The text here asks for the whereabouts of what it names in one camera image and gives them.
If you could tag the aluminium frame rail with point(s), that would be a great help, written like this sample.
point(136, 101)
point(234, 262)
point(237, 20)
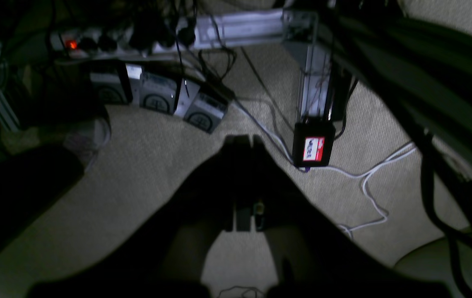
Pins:
point(296, 31)

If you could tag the black power adapter box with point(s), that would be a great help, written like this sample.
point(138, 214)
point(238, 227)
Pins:
point(313, 143)

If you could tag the white power strip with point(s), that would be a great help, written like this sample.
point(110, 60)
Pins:
point(147, 38)

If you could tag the grey foot pedal right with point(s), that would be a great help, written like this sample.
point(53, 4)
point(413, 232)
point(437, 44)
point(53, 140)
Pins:
point(200, 105)

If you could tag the grey foot pedal middle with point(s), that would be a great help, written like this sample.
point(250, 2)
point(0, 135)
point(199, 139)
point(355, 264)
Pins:
point(152, 89)

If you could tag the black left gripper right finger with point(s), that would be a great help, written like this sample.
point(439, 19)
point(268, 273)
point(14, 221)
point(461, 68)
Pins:
point(312, 257)

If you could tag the grey foot pedal left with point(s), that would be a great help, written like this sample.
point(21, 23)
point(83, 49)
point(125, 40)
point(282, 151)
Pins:
point(110, 82)

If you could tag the grey foot pedal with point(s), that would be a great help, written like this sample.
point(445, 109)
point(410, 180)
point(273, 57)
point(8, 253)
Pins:
point(200, 105)
point(110, 82)
point(152, 89)

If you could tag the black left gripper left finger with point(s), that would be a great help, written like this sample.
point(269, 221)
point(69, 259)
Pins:
point(165, 256)

